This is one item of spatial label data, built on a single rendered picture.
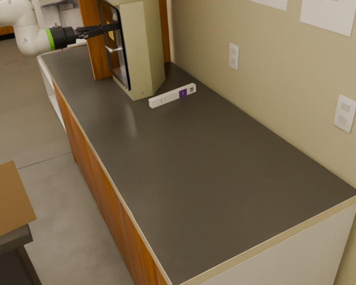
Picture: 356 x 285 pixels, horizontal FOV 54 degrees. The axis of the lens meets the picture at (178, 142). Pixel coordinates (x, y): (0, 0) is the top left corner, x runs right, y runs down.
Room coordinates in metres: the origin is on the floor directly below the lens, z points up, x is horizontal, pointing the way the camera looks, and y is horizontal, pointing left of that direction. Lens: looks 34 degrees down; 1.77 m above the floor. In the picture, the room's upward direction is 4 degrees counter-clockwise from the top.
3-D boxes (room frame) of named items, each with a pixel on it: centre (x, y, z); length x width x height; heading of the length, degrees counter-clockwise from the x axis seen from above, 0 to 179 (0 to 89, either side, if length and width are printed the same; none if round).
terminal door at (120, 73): (1.75, 0.29, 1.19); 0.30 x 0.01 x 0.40; 25
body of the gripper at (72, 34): (1.57, 0.42, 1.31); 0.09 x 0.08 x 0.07; 115
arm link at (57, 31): (1.54, 0.48, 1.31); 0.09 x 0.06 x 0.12; 25
